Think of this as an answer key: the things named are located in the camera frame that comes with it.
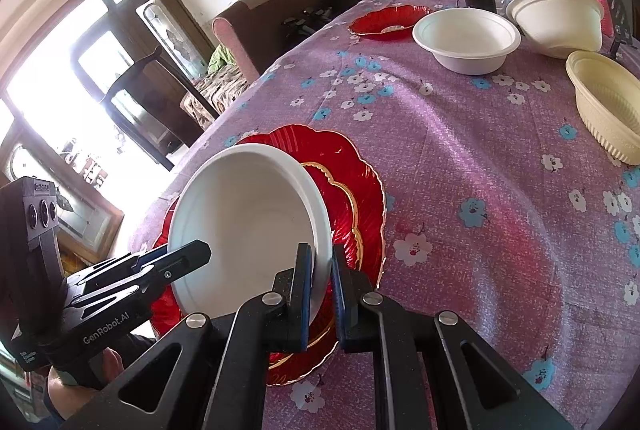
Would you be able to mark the purple floral tablecloth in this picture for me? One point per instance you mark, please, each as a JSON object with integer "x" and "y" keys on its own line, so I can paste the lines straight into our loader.
{"x": 475, "y": 210}

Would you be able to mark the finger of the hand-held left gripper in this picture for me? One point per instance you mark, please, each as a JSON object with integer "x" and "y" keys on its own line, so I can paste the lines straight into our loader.
{"x": 115, "y": 265}
{"x": 185, "y": 255}

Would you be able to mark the person's left hand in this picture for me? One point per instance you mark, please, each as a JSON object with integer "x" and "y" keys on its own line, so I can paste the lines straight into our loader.
{"x": 111, "y": 362}

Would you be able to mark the cream ribbed bowl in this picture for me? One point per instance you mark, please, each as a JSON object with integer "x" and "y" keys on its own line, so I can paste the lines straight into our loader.
{"x": 607, "y": 105}

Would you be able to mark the large red glass plate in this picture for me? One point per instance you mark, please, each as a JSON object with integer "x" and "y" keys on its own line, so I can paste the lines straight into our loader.
{"x": 360, "y": 190}

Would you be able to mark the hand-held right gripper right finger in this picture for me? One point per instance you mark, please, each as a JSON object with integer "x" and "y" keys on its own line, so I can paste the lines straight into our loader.
{"x": 340, "y": 305}

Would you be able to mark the dark wooden chair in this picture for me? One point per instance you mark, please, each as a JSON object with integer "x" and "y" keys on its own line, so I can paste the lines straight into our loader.
{"x": 145, "y": 110}

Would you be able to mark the wooden glass cabinet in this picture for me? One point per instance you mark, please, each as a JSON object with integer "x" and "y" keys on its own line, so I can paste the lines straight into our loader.
{"x": 95, "y": 220}

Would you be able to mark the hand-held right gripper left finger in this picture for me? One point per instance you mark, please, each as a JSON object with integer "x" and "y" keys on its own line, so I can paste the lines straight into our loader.
{"x": 300, "y": 310}

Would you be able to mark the brown patterned blanket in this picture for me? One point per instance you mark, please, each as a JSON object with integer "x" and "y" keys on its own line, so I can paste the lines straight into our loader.
{"x": 215, "y": 90}

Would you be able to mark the large off-white bowl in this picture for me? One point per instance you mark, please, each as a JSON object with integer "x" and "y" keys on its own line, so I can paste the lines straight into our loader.
{"x": 555, "y": 17}

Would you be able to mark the brown red armchair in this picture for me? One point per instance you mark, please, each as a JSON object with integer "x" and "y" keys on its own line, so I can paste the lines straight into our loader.
{"x": 260, "y": 25}

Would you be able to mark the wooden glass door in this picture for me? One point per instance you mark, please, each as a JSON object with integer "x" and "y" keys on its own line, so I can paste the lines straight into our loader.
{"x": 165, "y": 25}

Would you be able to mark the green cloth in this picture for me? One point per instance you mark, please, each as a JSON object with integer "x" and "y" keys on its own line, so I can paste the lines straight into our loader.
{"x": 218, "y": 59}

